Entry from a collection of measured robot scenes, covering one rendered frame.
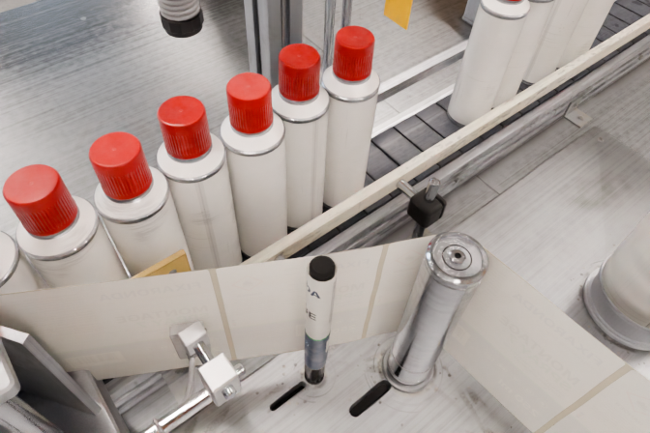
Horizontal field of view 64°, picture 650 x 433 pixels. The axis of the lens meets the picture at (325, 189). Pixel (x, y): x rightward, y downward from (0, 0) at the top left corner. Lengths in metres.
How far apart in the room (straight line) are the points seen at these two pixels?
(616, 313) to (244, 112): 0.37
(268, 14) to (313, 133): 0.15
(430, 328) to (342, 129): 0.20
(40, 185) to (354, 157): 0.27
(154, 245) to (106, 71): 0.49
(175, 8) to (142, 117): 0.34
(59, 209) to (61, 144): 0.40
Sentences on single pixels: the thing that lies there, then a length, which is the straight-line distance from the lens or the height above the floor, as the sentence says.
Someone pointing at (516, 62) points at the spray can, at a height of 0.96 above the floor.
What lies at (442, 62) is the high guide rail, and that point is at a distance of 0.64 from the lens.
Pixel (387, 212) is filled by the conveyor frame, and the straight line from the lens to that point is 0.58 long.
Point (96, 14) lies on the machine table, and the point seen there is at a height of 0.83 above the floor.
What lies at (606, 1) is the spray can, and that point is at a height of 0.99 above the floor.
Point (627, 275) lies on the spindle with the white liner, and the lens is 0.52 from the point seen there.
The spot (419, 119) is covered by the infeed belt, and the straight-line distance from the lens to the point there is 0.68.
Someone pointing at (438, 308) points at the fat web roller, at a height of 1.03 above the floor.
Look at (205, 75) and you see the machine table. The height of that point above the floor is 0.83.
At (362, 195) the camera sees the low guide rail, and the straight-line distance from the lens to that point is 0.54.
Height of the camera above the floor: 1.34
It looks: 51 degrees down
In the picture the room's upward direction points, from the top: 4 degrees clockwise
